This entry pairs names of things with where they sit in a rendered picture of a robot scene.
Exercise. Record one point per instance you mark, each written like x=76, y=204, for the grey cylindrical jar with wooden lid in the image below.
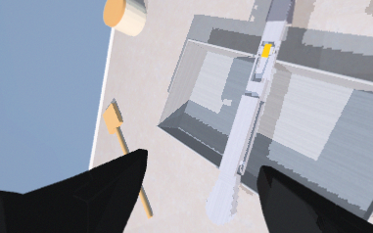
x=126, y=16

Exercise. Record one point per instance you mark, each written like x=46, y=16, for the grey roasting tin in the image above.
x=316, y=126

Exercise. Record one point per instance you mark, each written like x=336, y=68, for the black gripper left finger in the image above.
x=98, y=200

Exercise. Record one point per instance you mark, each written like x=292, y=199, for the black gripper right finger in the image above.
x=290, y=207

